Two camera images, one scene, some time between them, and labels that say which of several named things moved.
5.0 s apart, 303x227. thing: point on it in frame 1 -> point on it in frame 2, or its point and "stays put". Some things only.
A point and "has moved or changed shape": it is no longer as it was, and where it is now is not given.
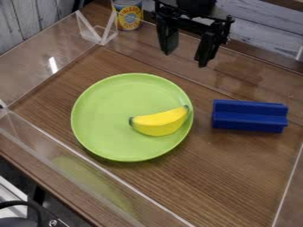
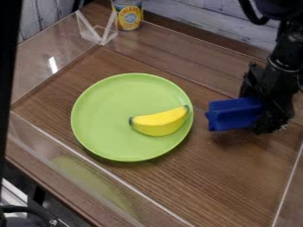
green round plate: [103, 108] stays put
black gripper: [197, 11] -> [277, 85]
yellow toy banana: [161, 123] stays put
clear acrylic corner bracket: [98, 34] stays put
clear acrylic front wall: [109, 200] stays put
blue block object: [246, 115] has moved or changed shape
